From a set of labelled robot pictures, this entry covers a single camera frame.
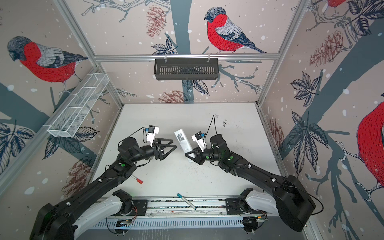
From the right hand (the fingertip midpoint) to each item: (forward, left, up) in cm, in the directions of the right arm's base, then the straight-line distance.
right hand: (186, 156), depth 74 cm
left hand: (0, +5, +10) cm, 11 cm away
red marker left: (-8, +29, -15) cm, 33 cm away
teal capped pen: (-18, -2, -17) cm, 25 cm away
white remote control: (+4, +1, +5) cm, 7 cm away
